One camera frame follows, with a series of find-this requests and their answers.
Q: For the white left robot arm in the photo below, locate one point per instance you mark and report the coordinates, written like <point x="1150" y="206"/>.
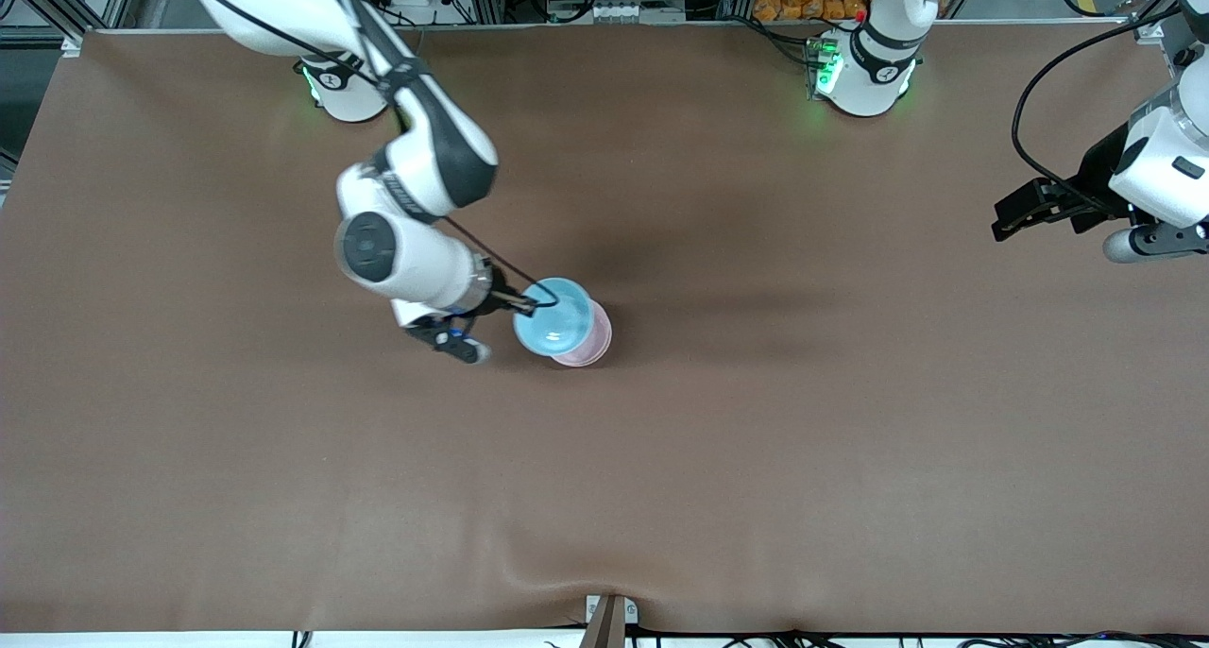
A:
<point x="869" y="72"/>

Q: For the black caster wheel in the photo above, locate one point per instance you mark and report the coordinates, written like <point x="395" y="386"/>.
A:
<point x="1183" y="57"/>

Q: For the aluminium frame profile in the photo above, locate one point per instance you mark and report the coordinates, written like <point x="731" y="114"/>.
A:
<point x="1157" y="10"/>
<point x="38" y="1"/>

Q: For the blue bowl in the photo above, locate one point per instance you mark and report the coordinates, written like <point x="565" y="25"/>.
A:
<point x="557" y="332"/>

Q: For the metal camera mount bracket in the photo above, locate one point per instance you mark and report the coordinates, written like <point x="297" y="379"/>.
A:
<point x="609" y="615"/>

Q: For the pink bowl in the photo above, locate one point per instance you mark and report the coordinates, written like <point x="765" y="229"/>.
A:
<point x="597" y="346"/>

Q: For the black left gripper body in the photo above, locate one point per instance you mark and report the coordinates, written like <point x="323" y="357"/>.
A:
<point x="1098" y="168"/>

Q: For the table cover cloth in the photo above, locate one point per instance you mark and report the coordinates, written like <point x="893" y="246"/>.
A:
<point x="604" y="487"/>

